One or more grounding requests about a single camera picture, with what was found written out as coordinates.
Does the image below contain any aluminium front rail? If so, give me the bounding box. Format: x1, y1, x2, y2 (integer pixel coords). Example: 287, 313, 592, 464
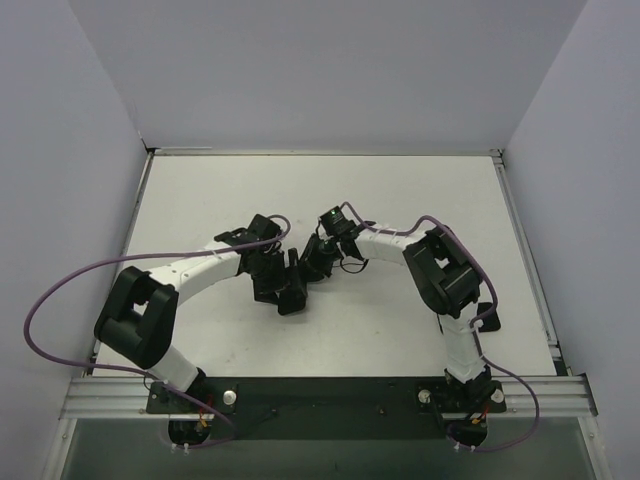
59, 377, 148, 420

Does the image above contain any black phone case with phone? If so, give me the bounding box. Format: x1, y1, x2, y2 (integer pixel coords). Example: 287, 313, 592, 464
277, 248, 308, 316

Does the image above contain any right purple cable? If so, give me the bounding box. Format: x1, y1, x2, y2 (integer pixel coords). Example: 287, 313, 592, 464
340, 201, 541, 454

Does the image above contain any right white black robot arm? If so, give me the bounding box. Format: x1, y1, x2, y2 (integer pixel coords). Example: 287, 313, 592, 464
299, 206, 497, 399

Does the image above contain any purple cable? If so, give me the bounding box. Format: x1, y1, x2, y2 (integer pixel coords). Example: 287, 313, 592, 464
22, 213, 292, 449
340, 201, 541, 454

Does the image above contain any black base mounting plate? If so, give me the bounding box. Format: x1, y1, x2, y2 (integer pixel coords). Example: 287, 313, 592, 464
146, 377, 506, 443

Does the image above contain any black phone case on table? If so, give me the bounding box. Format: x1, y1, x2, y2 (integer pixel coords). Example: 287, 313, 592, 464
477, 302, 501, 333

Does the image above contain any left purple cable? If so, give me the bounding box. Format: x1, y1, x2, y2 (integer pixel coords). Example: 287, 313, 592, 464
22, 213, 292, 449

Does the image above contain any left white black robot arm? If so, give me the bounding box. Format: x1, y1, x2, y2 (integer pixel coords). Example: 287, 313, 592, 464
94, 214, 291, 412

